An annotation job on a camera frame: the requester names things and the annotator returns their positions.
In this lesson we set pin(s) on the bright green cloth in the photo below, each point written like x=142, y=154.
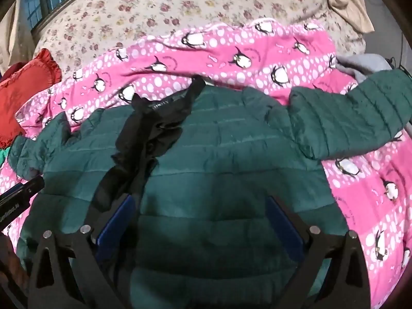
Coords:
x=2, y=156

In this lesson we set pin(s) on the grey cloth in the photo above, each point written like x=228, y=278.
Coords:
x=363, y=64

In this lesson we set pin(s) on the floral bed sheet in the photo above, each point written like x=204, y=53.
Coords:
x=193, y=3

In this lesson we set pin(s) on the pink penguin print blanket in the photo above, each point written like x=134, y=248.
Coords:
x=225, y=54

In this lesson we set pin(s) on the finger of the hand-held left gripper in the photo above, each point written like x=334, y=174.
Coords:
x=30, y=186

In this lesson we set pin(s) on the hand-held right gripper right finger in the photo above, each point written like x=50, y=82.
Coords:
x=285, y=223

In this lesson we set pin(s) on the red ruffled pillow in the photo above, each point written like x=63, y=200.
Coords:
x=22, y=99

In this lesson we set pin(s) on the beige curtain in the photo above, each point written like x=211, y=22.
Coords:
x=16, y=38

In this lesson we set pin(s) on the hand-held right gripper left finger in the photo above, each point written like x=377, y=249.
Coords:
x=116, y=223

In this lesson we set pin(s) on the green puffer jacket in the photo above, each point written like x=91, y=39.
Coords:
x=212, y=154

